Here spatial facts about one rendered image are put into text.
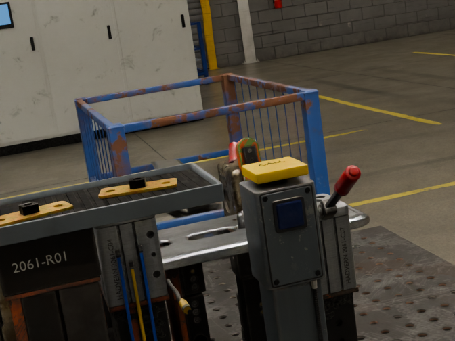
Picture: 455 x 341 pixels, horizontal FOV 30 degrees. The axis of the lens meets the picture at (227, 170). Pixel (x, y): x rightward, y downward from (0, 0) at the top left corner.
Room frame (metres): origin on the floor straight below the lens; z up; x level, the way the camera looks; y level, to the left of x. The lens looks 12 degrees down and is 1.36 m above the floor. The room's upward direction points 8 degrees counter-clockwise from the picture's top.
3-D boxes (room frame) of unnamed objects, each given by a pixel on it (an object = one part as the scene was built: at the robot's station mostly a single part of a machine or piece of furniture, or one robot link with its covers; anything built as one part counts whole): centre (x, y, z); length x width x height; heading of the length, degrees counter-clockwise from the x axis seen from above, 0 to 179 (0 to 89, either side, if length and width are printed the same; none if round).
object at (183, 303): (0.99, 0.08, 1.00); 0.12 x 0.01 x 0.01; 13
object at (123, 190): (0.90, 0.10, 1.17); 0.08 x 0.04 x 0.01; 91
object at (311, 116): (3.64, 0.15, 0.47); 1.20 x 0.80 x 0.95; 14
